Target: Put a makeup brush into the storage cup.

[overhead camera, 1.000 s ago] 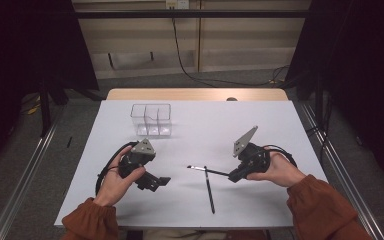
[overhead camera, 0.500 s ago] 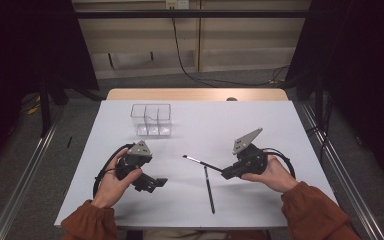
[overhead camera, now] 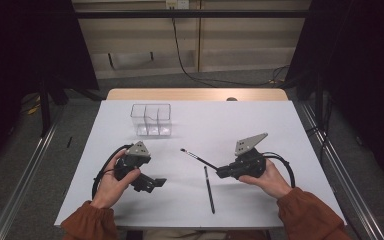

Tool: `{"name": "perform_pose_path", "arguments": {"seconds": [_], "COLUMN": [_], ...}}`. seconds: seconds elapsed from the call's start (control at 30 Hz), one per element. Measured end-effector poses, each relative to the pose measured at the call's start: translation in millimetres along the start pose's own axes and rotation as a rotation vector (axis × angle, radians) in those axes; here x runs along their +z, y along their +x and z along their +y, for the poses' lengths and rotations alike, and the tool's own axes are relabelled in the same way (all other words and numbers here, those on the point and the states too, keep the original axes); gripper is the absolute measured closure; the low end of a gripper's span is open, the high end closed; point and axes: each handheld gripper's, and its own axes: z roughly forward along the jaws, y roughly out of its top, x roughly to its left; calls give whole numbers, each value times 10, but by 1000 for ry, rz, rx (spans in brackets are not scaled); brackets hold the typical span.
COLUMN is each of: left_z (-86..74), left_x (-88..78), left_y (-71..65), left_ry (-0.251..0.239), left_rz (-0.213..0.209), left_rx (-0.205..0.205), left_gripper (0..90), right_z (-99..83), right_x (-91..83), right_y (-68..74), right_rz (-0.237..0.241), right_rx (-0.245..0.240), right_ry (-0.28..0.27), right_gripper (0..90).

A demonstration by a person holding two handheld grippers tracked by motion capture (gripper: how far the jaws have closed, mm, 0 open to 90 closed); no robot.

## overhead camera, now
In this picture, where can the white wall socket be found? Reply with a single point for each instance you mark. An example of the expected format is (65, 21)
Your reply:
(177, 4)

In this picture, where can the person's left hand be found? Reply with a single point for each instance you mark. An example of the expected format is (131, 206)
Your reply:
(108, 190)

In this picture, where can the white table cover board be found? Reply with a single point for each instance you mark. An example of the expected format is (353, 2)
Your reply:
(196, 206)

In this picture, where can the black pen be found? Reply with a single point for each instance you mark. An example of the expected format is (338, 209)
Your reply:
(209, 190)

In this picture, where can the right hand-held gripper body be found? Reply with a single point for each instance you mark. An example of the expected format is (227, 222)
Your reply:
(250, 163)

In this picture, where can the person's right hand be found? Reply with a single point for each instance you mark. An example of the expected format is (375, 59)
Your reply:
(273, 181)

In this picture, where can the clear acrylic divided organizer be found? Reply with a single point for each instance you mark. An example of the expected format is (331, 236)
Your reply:
(151, 128)

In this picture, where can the light wooden table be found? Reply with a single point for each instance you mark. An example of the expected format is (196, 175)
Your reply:
(180, 94)

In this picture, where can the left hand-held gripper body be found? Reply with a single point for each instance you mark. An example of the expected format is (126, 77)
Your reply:
(136, 151)

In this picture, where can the black metal stand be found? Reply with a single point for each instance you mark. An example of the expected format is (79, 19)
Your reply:
(44, 110)
(319, 100)

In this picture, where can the black curtain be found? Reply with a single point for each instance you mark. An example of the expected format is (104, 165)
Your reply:
(363, 66)
(20, 50)

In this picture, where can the black horizontal metal bar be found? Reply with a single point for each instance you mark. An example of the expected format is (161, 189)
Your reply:
(213, 14)

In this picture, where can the small black stick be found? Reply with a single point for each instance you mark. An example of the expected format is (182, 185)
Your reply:
(69, 142)

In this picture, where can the silver ferrule makeup brush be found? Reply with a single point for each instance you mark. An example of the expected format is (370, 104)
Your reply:
(198, 158)

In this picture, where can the vertical wall trim strip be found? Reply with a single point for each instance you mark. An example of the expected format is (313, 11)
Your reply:
(199, 40)

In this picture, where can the aluminium floor rail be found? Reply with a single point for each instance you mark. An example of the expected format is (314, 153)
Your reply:
(23, 183)
(346, 173)

